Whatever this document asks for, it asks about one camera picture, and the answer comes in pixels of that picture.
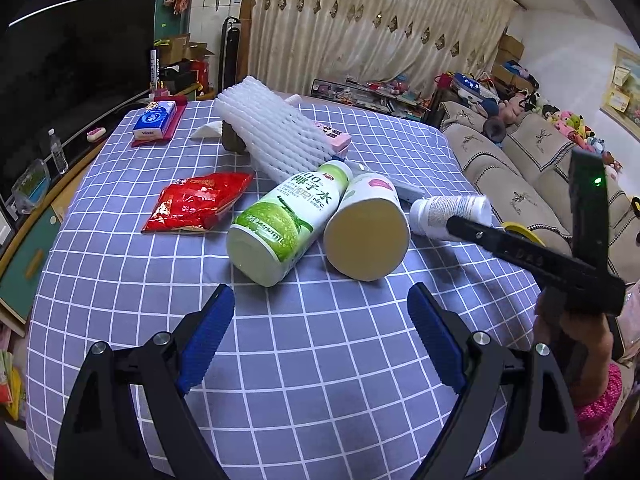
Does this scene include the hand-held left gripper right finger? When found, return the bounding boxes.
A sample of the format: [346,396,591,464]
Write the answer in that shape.
[406,281,586,480]

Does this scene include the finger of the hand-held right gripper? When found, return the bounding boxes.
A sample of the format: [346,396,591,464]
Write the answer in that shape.
[446,214,577,287]

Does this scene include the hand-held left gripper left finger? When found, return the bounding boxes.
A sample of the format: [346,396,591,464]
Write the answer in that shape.
[54,284,236,480]

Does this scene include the yellow rimmed bin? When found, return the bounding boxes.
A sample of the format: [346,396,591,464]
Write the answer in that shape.
[501,221,547,247]

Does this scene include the small white plastic bottle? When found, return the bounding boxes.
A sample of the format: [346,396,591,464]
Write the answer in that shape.
[409,194,495,237]

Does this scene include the white packet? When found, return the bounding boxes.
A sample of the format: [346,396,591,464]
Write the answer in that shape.
[350,160,426,201]

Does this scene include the white paper cup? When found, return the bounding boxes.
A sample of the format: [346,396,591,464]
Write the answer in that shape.
[323,171,412,282]

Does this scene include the green label drink bottle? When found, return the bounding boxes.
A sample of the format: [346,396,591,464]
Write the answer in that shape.
[226,160,354,288]

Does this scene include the red snack bag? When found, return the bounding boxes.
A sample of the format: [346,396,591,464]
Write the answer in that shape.
[141,171,255,235]

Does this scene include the pink rectangular packet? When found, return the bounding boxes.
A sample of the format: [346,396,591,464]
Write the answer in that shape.
[310,121,352,157]

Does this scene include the white foam net wrap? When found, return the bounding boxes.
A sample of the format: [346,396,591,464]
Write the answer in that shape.
[214,75,327,183]

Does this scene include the person's right forearm pink sleeve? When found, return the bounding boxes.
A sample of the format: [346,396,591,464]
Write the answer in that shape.
[574,362,626,476]

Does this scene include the person's right hand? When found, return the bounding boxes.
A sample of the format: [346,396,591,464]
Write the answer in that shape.
[534,300,615,407]

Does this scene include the beige embroidered sofa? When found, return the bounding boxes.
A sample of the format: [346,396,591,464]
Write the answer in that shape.
[440,100,640,281]

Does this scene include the blue checkered tablecloth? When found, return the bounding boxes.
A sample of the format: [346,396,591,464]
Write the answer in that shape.
[27,97,543,480]

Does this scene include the pile of plush toys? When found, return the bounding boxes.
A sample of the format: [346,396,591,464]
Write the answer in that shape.
[480,87,626,176]

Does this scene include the stacked cardboard boxes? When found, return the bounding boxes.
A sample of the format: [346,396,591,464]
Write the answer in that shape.
[492,34,526,86]

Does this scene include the teal yellow television cabinet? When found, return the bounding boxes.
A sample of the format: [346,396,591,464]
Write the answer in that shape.
[0,95,151,338]

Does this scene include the metal rectangular container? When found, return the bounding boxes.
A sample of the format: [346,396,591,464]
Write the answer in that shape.
[222,122,248,153]

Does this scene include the black cluttered low rack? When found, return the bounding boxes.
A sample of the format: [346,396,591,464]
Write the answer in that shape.
[310,77,436,121]

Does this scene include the stack of colourful books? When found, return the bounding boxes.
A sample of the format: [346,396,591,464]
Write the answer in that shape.
[0,350,26,421]

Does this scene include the white towel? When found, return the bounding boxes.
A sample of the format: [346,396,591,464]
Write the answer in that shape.
[192,120,224,140]

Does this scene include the red tray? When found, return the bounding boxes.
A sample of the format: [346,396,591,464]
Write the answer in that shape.
[131,99,188,148]

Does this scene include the blue tissue pack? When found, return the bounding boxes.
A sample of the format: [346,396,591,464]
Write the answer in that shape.
[132,101,177,141]

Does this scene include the clear water bottle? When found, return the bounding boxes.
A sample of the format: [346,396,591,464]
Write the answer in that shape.
[48,129,69,176]

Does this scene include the beige patterned curtain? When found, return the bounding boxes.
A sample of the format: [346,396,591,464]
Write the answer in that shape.
[247,0,521,116]

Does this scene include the black tower fan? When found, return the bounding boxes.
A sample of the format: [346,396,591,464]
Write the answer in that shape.
[220,16,243,93]

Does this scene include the black television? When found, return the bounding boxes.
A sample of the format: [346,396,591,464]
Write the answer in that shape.
[0,0,160,201]

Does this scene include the open cardboard box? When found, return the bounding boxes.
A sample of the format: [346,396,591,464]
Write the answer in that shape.
[155,34,215,68]

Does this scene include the framed wall picture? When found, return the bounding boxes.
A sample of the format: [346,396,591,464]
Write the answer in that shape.
[600,44,640,128]

